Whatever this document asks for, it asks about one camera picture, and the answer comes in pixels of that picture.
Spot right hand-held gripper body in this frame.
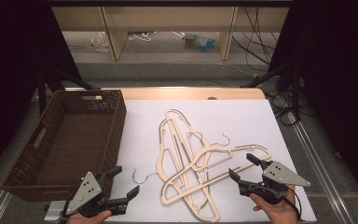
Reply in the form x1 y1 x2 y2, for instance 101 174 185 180
238 160 311 205

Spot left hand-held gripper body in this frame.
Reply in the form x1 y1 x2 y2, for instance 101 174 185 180
64 171 129 218

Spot beige plastic clothes hanger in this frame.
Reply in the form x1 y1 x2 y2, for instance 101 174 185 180
132 119 221 223
163 108 231 216
160 130 273 205

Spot brown woven storage basket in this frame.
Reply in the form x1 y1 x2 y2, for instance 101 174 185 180
0 89 128 203

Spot person's left hand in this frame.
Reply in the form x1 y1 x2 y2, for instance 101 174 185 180
65 210 113 224

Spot person's right hand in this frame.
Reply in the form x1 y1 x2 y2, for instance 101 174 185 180
249 185 299 224

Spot white paper sheet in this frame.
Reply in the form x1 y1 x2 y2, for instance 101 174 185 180
45 98 318 224

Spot black tripod stand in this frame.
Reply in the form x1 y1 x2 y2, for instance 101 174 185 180
36 64 93 117
240 61 303 123

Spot colourful plastic bag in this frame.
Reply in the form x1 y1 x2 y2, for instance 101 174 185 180
182 33 221 54

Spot clear plastic bag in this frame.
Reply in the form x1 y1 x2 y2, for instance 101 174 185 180
89 31 110 54

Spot light wooden shelf unit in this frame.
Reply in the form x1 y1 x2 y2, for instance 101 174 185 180
51 6 291 62

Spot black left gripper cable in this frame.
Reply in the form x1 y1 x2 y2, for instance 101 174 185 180
62 190 77 218

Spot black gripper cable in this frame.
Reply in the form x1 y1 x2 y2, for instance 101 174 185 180
282 186 303 222
62 190 77 218

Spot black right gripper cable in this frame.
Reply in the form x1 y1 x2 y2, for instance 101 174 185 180
282 186 303 222

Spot silver metal bracket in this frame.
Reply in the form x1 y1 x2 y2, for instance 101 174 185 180
44 200 67 222

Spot black cable bundle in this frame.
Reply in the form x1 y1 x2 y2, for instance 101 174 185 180
266 92 312 127

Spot hanging black cables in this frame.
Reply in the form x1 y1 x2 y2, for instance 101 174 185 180
231 6 282 73

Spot white cord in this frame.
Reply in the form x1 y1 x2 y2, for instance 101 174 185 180
127 30 157 43

